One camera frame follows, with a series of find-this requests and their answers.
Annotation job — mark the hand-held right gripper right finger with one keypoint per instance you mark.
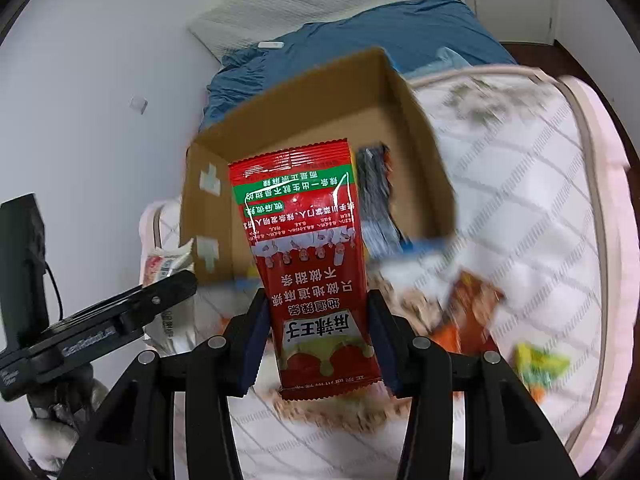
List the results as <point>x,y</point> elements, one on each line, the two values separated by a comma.
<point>384,350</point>

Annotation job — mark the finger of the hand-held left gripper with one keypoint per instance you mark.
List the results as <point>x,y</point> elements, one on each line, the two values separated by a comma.
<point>160,295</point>

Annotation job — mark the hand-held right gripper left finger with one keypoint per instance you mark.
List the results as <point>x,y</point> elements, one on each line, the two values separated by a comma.
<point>250,347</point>

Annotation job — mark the white oat cookie packet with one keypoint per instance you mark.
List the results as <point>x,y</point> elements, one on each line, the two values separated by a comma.
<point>165,265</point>

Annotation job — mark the red chili strip snack packet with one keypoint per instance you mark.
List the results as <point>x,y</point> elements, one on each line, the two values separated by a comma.
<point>300,240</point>

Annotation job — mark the cardboard box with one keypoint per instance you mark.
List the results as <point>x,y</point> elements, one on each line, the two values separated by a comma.
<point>320,110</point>

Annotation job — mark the plain orange snack packet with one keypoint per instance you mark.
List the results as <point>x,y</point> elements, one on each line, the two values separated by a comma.
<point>447,337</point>

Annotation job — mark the egg yolk snack packet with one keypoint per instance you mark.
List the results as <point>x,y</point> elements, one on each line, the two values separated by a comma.
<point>475,300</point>

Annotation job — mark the white fluffy cloth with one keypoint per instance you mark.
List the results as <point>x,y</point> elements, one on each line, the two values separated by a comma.
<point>45,430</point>

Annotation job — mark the black snack packet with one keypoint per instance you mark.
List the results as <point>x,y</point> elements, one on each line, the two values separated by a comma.
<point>375,195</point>

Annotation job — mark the green colourful candy packet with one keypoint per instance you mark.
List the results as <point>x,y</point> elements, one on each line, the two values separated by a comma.
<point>540,365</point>

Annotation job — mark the floral patterned table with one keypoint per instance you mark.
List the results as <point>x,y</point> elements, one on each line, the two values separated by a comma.
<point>525,185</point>

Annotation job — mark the small white remote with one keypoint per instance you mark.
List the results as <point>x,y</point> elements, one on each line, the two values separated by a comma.
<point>270,44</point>

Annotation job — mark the light blue cloth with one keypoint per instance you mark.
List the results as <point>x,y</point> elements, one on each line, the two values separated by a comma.
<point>447,60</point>

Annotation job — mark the blue bed sheet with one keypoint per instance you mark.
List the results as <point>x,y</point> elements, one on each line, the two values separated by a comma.
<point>350,35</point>

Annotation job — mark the white pillow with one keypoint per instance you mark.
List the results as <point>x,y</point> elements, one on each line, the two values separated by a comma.
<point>310,5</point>

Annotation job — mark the white wardrobe door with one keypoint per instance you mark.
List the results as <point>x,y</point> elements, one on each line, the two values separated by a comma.
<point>510,0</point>

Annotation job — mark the white wall socket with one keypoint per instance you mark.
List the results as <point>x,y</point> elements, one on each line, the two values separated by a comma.
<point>138,104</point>

